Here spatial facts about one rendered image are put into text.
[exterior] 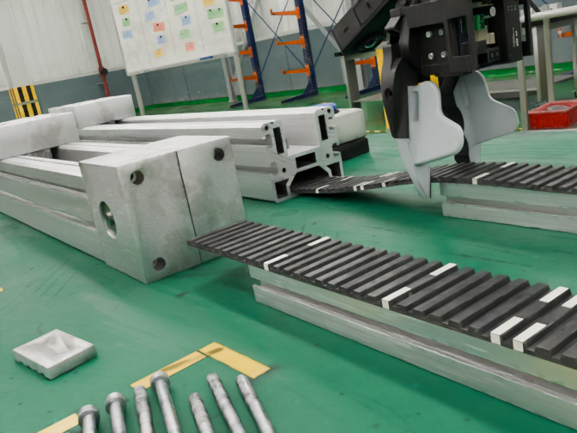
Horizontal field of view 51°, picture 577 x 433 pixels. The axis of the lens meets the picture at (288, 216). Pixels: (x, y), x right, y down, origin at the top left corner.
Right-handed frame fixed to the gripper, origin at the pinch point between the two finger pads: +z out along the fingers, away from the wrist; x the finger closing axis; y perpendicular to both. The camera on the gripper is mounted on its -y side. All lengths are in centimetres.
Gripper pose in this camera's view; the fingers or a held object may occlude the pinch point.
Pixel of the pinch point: (441, 173)
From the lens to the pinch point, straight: 53.7
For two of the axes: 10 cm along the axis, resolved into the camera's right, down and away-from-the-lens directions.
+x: 7.9, -3.0, 5.4
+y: 5.9, 1.1, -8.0
